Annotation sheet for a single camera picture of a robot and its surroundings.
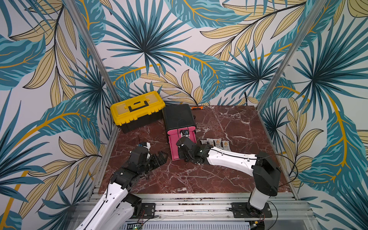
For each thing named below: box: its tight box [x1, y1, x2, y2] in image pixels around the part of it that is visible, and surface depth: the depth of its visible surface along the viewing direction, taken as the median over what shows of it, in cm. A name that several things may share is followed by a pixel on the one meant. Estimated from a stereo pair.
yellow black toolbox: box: [110, 91, 166, 134], surface depth 99 cm
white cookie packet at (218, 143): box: [214, 138, 224, 150], surface depth 100 cm
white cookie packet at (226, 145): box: [221, 140, 231, 152], surface depth 99 cm
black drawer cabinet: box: [161, 103, 197, 144], surface depth 94 cm
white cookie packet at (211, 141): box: [206, 138, 217, 147], surface depth 100 cm
